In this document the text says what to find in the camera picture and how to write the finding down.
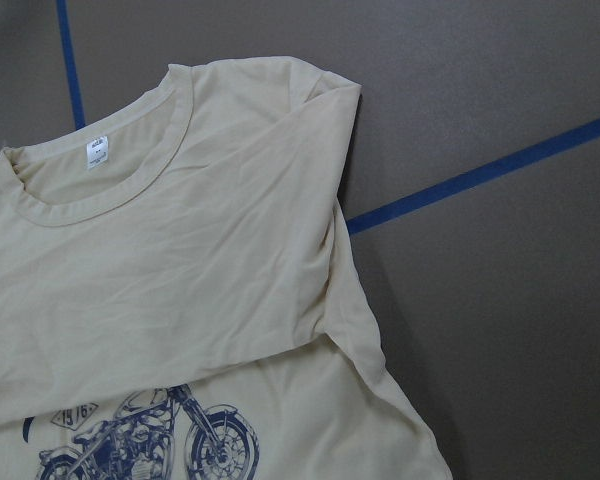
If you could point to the cream long-sleeve printed shirt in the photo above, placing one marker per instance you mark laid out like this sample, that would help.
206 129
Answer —
178 297

